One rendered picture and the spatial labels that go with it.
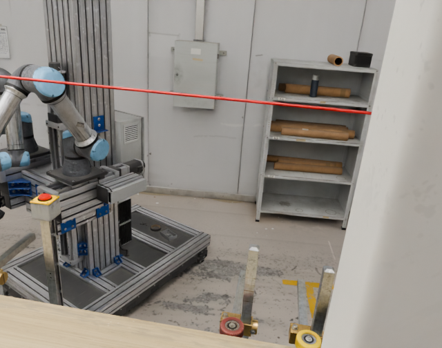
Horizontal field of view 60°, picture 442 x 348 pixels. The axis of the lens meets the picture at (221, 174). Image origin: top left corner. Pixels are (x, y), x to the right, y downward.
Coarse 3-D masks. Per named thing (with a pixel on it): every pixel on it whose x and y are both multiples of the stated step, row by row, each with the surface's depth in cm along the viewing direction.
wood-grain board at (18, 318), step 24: (0, 312) 125; (24, 312) 126; (48, 312) 127; (72, 312) 127; (96, 312) 128; (0, 336) 116; (24, 336) 117; (48, 336) 117; (72, 336) 118; (96, 336) 119; (120, 336) 119; (144, 336) 120; (168, 336) 121; (192, 336) 121; (216, 336) 122
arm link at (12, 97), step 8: (32, 64) 164; (16, 72) 160; (8, 80) 161; (16, 80) 160; (8, 88) 161; (16, 88) 161; (8, 96) 160; (16, 96) 162; (24, 96) 164; (0, 104) 159; (8, 104) 160; (16, 104) 163; (0, 112) 159; (8, 112) 161; (0, 120) 159; (8, 120) 162; (0, 128) 159; (0, 136) 161
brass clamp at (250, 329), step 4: (224, 312) 141; (228, 312) 141; (228, 316) 139; (232, 316) 139; (236, 316) 139; (240, 316) 139; (252, 316) 140; (220, 320) 137; (252, 320) 138; (256, 320) 138; (244, 324) 136; (248, 324) 136; (252, 324) 136; (256, 324) 136; (244, 328) 136; (248, 328) 136; (252, 328) 136; (256, 328) 136; (244, 332) 137; (248, 332) 136; (252, 332) 135; (256, 332) 136
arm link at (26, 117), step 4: (24, 112) 225; (24, 116) 218; (28, 116) 221; (24, 120) 219; (28, 120) 221; (24, 124) 219; (28, 124) 221; (24, 128) 220; (28, 128) 222; (32, 128) 226; (24, 132) 221; (28, 132) 222; (32, 132) 226; (24, 136) 221; (28, 136) 223
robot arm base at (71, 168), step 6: (66, 162) 197; (72, 162) 197; (78, 162) 197; (84, 162) 200; (66, 168) 197; (72, 168) 197; (78, 168) 198; (84, 168) 199; (90, 168) 204; (66, 174) 198; (72, 174) 197; (78, 174) 198; (84, 174) 200
